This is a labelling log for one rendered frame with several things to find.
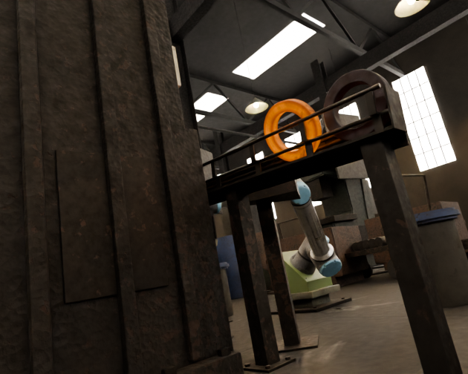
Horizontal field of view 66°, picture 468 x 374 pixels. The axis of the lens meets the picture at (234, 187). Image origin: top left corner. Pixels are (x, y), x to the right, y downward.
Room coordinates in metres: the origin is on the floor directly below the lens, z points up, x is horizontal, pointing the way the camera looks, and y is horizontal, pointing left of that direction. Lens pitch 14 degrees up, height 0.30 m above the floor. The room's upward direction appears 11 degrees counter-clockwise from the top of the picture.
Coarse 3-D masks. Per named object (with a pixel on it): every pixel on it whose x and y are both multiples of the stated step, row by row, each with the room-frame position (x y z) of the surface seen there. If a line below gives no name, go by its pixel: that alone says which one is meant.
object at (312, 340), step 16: (256, 192) 1.42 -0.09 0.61; (272, 192) 1.41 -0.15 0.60; (288, 192) 1.42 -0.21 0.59; (272, 208) 1.52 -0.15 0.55; (272, 224) 1.49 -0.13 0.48; (272, 240) 1.49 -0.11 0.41; (272, 256) 1.50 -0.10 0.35; (272, 272) 1.50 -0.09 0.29; (288, 288) 1.50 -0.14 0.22; (288, 304) 1.49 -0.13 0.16; (288, 320) 1.49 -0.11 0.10; (288, 336) 1.50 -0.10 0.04
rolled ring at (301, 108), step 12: (276, 108) 0.99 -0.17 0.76; (288, 108) 0.96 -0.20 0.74; (300, 108) 0.94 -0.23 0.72; (312, 108) 0.95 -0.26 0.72; (264, 120) 1.04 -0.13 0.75; (276, 120) 1.03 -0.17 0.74; (312, 120) 0.94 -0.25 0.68; (264, 132) 1.06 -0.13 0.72; (312, 132) 0.96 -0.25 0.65; (276, 144) 1.05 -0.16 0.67; (312, 144) 0.98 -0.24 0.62; (288, 156) 1.05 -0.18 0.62; (300, 156) 1.02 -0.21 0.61
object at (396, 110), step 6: (384, 90) 0.79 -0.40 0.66; (390, 90) 0.80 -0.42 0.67; (390, 96) 0.80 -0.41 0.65; (396, 96) 0.82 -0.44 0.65; (390, 102) 0.79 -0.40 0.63; (396, 102) 0.82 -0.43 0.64; (390, 108) 0.79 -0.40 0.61; (396, 108) 0.81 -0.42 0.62; (402, 108) 0.84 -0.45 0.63; (390, 114) 0.79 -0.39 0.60; (396, 114) 0.81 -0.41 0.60; (402, 114) 0.83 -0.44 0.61; (396, 120) 0.80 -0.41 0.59; (402, 120) 0.83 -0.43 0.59; (396, 126) 0.80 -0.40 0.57; (402, 126) 0.82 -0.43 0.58
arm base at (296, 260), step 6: (294, 258) 2.55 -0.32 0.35; (300, 258) 2.52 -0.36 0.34; (306, 258) 2.50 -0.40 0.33; (294, 264) 2.54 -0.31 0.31; (300, 264) 2.52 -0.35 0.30; (306, 264) 2.51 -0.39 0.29; (312, 264) 2.53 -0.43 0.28; (300, 270) 2.53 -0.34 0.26; (306, 270) 2.52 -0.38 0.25; (312, 270) 2.55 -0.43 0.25
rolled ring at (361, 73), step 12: (348, 72) 0.86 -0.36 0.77; (360, 72) 0.84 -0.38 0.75; (372, 72) 0.82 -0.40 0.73; (336, 84) 0.89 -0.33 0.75; (348, 84) 0.87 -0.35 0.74; (360, 84) 0.87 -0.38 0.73; (372, 84) 0.83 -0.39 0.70; (384, 84) 0.81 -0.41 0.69; (336, 96) 0.90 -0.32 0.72; (384, 96) 0.81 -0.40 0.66; (336, 108) 0.92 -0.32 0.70; (384, 108) 0.82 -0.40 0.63; (336, 120) 0.92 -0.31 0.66; (372, 120) 0.84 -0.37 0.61; (384, 120) 0.84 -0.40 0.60; (348, 132) 0.90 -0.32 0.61; (360, 132) 0.87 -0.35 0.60
